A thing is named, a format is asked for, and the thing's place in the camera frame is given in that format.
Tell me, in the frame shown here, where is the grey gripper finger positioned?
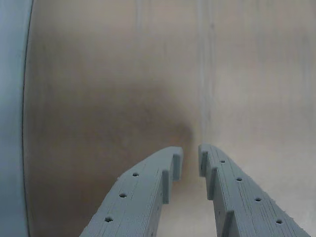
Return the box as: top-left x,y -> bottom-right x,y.
79,146 -> 184,237
198,144 -> 310,237

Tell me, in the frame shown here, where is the wooden tray white rim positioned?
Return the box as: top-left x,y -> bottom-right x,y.
0,0 -> 316,237

